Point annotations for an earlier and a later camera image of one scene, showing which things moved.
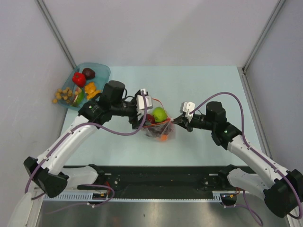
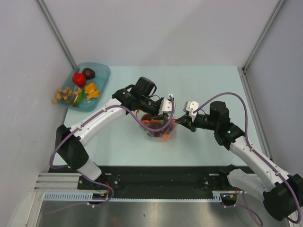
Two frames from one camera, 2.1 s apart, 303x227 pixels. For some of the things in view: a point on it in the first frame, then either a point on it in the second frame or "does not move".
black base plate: (189, 178) does not move
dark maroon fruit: (90, 74) does not move
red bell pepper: (79, 79) does not move
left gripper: (134, 120) -> (163, 116)
